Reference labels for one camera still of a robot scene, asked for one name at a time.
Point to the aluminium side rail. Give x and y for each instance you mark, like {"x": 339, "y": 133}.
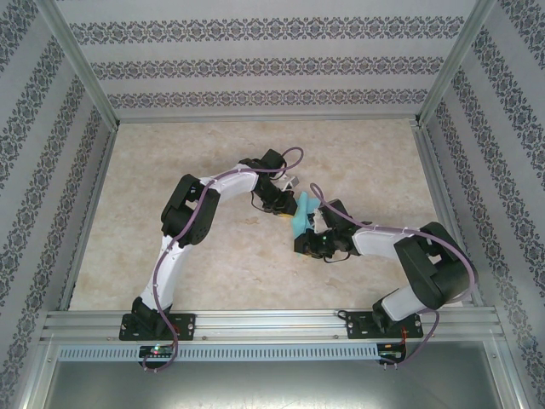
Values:
{"x": 89, "y": 213}
{"x": 438, "y": 170}

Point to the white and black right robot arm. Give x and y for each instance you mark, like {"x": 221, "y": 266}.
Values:
{"x": 430, "y": 264}

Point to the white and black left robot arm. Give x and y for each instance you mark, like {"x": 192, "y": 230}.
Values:
{"x": 170, "y": 264}

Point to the grey sheet metal panel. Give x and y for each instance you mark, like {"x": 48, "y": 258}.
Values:
{"x": 272, "y": 387}

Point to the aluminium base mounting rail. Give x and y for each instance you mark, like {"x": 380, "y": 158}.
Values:
{"x": 272, "y": 324}

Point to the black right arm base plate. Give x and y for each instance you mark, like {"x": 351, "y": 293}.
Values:
{"x": 357, "y": 326}

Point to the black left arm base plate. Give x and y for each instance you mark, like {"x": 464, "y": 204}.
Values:
{"x": 187, "y": 326}

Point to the aluminium frame post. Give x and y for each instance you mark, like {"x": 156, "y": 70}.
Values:
{"x": 455, "y": 55}
{"x": 79, "y": 55}

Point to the teal cloth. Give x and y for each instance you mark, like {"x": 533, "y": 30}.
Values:
{"x": 300, "y": 221}

